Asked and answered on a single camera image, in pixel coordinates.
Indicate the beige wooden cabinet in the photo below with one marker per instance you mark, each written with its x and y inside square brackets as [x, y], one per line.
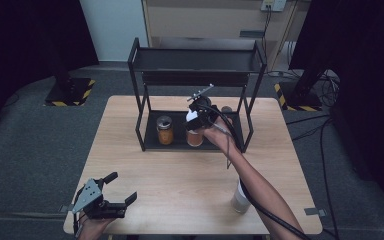
[206, 20]

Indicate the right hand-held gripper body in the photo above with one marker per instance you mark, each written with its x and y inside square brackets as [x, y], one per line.
[206, 111]

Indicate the grey metal table bracket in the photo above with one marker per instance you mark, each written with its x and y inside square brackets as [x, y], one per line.
[315, 211]
[66, 208]

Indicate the person's left hand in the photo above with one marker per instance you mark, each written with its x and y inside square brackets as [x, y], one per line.
[91, 228]

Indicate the silver-lid glass spice jar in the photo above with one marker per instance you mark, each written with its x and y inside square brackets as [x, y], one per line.
[165, 131]

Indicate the round grey table grommet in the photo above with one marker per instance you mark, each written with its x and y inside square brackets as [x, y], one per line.
[227, 108]

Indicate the white-lid jar with brown spice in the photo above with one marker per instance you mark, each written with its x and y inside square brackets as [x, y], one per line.
[194, 139]

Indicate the black curtain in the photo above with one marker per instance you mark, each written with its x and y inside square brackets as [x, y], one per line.
[370, 83]
[30, 50]

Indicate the white wall socket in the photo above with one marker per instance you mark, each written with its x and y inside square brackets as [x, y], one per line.
[273, 4]

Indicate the white-lid jar with pale contents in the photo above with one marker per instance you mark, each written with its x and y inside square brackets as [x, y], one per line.
[238, 201]

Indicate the black metal two-tier rack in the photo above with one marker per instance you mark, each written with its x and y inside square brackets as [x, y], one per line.
[196, 60]

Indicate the person's right hand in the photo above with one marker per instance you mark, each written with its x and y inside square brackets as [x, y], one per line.
[221, 135]

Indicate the stand base with striped tape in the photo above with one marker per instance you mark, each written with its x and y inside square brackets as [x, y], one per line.
[68, 95]
[300, 100]

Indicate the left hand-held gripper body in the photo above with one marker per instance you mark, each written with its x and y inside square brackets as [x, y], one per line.
[88, 196]

